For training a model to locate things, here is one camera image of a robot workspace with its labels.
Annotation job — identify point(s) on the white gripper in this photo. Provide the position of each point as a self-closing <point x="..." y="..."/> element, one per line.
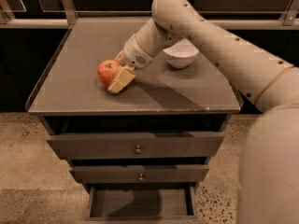
<point x="135" y="54"/>

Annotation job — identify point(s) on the red apple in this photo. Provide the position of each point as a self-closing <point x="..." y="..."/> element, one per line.
<point x="106" y="71"/>

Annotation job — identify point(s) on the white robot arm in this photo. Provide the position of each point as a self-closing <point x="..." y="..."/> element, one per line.
<point x="269" y="170"/>

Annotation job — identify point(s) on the top grey drawer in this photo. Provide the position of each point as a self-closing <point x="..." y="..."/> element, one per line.
<point x="93" y="146"/>

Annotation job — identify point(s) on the grey drawer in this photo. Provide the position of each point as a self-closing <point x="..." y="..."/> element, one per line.
<point x="93" y="146"/>
<point x="129" y="174"/>
<point x="150" y="203"/>

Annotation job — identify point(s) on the top drawer metal knob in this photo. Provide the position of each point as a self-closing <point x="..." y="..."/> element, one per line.
<point x="138" y="149"/>

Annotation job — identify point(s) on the grey drawer cabinet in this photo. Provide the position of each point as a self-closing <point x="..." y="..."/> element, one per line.
<point x="69" y="98"/>

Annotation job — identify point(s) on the middle grey drawer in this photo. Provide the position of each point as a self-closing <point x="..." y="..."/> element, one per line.
<point x="129" y="174"/>

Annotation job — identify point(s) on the bottom grey drawer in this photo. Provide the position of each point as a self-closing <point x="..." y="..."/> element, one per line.
<point x="150" y="203"/>

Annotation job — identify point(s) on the white ceramic bowl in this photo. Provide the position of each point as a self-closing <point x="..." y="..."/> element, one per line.
<point x="182" y="54"/>

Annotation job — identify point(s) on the metal railing frame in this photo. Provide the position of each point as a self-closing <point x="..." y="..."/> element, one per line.
<point x="229" y="14"/>

